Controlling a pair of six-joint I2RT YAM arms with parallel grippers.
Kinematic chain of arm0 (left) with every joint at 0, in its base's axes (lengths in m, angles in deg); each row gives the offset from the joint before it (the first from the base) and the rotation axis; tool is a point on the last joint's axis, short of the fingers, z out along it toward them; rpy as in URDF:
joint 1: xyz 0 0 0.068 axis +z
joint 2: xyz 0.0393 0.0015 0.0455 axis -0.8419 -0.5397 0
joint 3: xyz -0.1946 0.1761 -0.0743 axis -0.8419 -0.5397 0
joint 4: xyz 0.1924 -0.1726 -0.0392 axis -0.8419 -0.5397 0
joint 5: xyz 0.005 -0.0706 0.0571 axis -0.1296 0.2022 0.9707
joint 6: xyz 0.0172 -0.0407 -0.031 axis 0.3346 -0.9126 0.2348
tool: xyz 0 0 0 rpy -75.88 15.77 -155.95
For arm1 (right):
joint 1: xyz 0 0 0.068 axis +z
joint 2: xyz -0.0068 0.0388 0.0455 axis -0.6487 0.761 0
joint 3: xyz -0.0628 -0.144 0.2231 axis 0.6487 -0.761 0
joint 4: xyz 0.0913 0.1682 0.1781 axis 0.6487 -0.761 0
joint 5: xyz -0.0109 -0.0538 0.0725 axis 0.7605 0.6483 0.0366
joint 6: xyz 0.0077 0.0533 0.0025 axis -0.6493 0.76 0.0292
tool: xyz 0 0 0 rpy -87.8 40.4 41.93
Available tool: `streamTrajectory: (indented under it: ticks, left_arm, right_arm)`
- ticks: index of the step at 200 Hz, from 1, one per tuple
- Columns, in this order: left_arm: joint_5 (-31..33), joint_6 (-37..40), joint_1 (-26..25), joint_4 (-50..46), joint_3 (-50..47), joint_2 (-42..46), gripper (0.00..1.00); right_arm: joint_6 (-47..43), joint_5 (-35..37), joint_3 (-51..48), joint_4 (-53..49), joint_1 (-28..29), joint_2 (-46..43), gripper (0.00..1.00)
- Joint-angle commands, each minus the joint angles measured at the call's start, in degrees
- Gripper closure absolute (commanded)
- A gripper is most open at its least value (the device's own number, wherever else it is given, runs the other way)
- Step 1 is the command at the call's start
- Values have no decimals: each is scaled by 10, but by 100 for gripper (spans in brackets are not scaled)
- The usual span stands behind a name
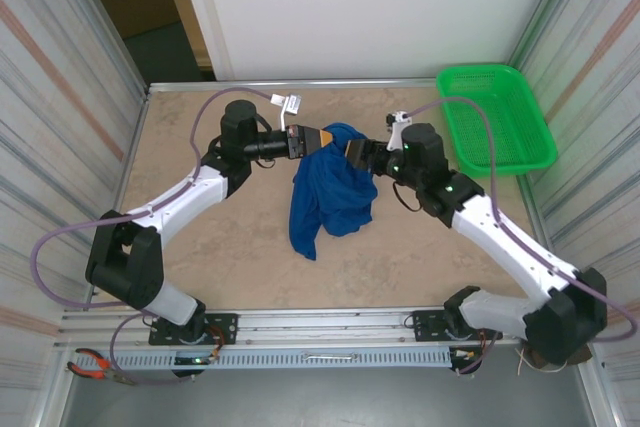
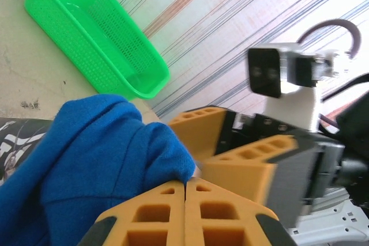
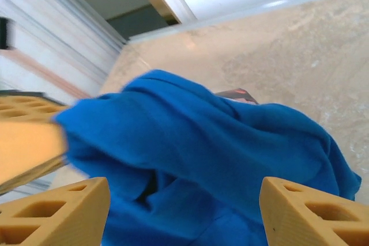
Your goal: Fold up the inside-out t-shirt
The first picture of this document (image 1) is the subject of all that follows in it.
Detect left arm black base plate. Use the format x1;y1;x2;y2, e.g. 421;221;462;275
148;313;239;347

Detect blue t-shirt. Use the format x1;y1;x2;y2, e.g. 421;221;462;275
288;121;380;262

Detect red black wire bundle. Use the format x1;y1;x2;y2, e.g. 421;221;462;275
207;325;226;364
469;329;494;363

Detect orange-handled pliers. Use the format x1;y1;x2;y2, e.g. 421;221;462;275
67;346;137;387

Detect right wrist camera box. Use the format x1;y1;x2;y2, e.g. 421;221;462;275
385;110;414;151

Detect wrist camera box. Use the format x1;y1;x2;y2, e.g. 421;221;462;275
385;110;414;151
268;91;305;132

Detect aluminium table edge bar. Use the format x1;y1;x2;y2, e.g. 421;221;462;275
146;77;440;94

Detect grey slotted cable duct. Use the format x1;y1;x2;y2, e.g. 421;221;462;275
107;349;454;371

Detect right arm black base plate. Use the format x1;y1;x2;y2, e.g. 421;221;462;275
412;309;504;344

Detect green plastic mesh basket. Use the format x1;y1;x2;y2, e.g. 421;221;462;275
435;64;559;179

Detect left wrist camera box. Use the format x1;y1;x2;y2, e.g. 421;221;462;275
268;91;305;132

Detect aluminium mounting rail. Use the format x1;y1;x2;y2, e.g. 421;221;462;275
52;304;599;351

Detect brown cloth pouch with string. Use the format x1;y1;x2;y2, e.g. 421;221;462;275
517;344;595;376

